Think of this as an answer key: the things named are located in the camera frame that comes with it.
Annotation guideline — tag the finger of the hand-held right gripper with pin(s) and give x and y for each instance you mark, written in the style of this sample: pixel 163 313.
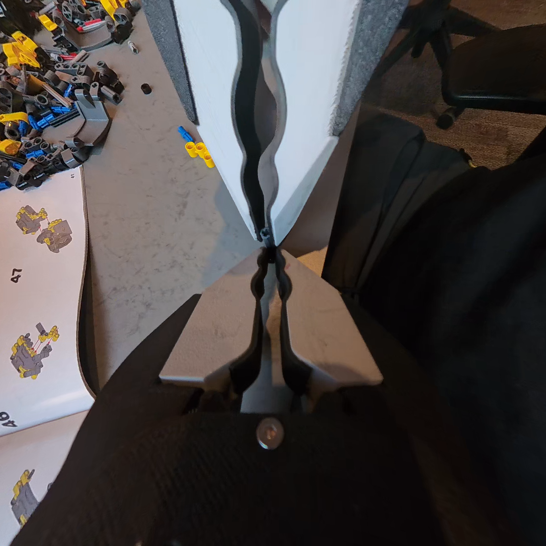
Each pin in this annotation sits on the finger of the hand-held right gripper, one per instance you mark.
pixel 315 64
pixel 209 64

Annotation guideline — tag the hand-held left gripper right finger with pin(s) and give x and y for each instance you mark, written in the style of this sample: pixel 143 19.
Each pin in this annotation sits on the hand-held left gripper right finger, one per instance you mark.
pixel 328 337

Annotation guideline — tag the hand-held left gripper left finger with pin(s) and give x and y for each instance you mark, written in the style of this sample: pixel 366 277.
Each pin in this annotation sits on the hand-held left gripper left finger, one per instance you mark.
pixel 213 337

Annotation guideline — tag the dark grey tube brick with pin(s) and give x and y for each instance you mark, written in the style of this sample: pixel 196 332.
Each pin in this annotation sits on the dark grey tube brick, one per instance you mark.
pixel 265 233

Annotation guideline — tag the white small pin brick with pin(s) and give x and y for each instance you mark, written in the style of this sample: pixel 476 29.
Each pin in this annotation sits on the white small pin brick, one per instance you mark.
pixel 133 47

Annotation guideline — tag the blue pin brick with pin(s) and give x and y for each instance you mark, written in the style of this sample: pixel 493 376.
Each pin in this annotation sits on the blue pin brick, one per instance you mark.
pixel 185 133

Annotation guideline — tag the person's dark clothing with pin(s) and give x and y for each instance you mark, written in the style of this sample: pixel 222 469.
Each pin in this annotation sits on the person's dark clothing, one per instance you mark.
pixel 448 298

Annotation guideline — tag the pile of toy brick parts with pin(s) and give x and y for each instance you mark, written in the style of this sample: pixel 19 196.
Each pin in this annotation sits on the pile of toy brick parts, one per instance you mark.
pixel 51 106

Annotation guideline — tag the black office chair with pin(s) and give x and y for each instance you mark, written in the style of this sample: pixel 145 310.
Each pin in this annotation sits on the black office chair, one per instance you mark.
pixel 490 64

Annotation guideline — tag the white building instruction booklet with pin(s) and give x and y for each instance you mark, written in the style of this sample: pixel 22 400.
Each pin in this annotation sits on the white building instruction booklet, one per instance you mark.
pixel 38 298

